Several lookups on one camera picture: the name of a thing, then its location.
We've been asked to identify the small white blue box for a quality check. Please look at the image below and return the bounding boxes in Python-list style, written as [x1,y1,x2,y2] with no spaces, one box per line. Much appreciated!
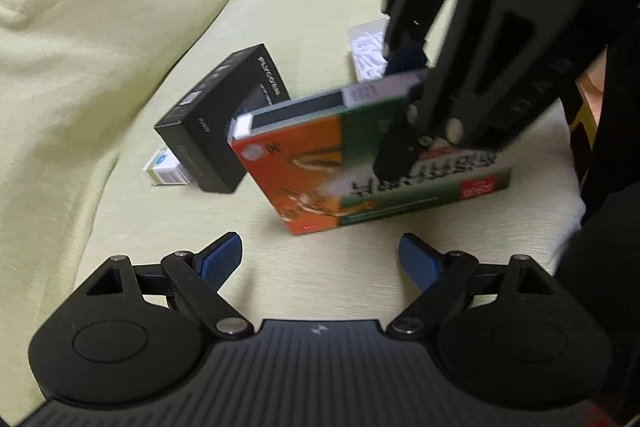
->
[142,144,194,186]

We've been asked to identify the green sofa cover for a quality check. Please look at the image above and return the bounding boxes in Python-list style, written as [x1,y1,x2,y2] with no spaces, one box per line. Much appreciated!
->
[1,0,584,424]

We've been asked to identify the black Flyco box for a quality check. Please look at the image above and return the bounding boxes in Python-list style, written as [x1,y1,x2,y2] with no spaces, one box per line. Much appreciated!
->
[154,43,290,194]

